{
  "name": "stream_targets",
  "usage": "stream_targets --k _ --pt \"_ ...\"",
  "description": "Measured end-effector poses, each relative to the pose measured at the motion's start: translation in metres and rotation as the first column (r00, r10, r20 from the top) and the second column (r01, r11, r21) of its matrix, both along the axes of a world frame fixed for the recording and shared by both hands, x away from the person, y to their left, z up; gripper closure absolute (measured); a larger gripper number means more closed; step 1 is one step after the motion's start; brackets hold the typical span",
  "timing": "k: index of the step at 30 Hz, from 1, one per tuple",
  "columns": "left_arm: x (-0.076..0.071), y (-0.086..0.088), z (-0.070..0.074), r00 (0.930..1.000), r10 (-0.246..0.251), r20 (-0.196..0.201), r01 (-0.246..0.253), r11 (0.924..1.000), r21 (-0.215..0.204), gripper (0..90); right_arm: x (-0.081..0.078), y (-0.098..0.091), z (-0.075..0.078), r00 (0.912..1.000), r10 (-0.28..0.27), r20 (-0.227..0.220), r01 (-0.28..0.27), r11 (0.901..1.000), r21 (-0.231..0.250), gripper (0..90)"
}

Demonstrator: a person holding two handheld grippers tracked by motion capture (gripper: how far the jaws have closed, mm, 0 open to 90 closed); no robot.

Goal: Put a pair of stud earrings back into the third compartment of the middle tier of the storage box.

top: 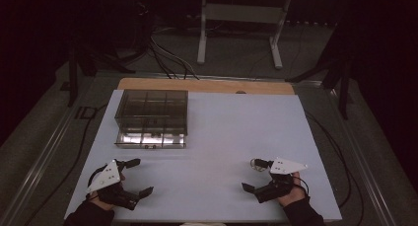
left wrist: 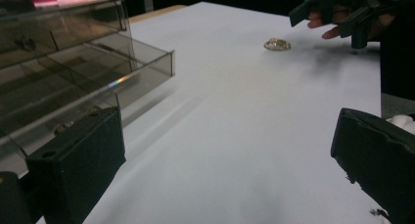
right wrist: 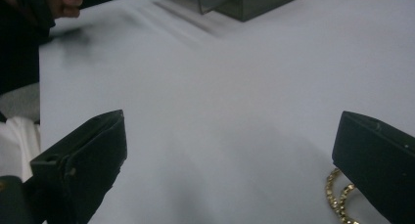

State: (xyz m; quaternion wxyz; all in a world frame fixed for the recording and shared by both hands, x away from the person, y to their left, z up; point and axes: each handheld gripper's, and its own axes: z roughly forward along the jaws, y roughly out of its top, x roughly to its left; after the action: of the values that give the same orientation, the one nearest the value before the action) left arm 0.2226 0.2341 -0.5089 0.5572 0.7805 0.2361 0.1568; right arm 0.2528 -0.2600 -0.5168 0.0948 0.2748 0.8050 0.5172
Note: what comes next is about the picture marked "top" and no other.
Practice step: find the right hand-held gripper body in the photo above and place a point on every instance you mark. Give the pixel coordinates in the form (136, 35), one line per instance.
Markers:
(278, 186)

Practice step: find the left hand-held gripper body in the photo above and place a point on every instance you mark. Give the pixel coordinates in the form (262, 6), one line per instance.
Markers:
(110, 178)

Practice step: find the person's right hand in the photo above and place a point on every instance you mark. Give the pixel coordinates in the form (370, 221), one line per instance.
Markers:
(294, 195)

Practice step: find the person's left hand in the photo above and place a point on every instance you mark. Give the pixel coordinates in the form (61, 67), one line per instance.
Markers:
(102, 205)

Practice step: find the clear plastic drawer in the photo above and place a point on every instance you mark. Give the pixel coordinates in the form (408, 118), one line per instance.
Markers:
(149, 141)

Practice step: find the smoky clear storage box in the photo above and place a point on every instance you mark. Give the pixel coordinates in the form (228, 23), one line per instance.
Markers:
(152, 111)

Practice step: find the white table sheet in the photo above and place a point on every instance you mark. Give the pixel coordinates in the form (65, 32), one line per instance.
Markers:
(213, 134)

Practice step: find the wooden table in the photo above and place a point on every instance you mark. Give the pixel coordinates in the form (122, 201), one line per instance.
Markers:
(203, 85)

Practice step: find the black tripod stand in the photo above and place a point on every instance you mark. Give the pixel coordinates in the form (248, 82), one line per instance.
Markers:
(75, 64)
(338, 68)

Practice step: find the white metal stand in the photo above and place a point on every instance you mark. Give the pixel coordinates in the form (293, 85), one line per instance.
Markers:
(241, 14)

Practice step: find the dark device with red light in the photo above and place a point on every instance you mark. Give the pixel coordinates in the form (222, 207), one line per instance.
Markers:
(143, 9)

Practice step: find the metal floor rail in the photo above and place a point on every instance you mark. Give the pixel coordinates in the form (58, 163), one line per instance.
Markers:
(39, 160)
(364, 160)

